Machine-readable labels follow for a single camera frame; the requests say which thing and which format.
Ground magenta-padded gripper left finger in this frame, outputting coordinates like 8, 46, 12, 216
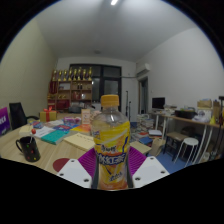
56, 147, 100, 190

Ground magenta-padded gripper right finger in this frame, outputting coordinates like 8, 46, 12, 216
126, 146, 170, 190

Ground orange drink bottle yellow cap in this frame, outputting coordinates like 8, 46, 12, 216
90, 94, 132, 192

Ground flat round red coaster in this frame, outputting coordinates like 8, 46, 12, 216
52, 157, 71, 173

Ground tan book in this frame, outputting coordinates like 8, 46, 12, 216
63, 132, 96, 153

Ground teal book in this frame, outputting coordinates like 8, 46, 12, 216
40, 129, 71, 146

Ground brown wooden stool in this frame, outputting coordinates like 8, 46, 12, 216
163, 131, 184, 158

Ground stack of books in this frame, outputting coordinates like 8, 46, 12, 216
131, 113, 156, 143

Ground blue printed book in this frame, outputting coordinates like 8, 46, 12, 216
53, 116, 83, 132

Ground white round stool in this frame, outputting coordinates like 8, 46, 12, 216
174, 137, 200, 164

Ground black mug with coloured dots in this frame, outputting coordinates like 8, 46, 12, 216
15, 135, 42, 163

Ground white paper booklet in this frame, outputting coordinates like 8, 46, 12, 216
31, 125, 56, 139

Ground red ball-topped stick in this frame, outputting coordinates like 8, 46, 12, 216
29, 128, 37, 144

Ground yellow gift box red ribbon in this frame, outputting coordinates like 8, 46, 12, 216
39, 106, 58, 123

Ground pale yellow notepad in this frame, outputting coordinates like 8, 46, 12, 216
18, 123, 34, 138

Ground black box on desk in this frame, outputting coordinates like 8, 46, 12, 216
174, 109, 198, 120

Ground wooden desk white legs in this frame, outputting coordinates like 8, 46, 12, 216
149, 111, 224, 164

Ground black computer monitor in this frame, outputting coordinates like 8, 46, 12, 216
151, 97, 166, 111

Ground black microphone stand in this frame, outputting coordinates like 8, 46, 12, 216
124, 89, 133, 121

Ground wooden shelf unit with trophies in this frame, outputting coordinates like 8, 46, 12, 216
46, 66, 94, 113

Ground black office chair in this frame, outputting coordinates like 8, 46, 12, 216
8, 101, 40, 131

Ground cardboard box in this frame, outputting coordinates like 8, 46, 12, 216
196, 99, 213, 109

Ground purple sign board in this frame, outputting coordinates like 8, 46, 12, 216
0, 106, 12, 137

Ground dark glass door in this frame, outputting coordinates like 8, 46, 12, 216
69, 63, 123, 113

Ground white wall air conditioner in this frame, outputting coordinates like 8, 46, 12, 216
135, 63, 152, 78

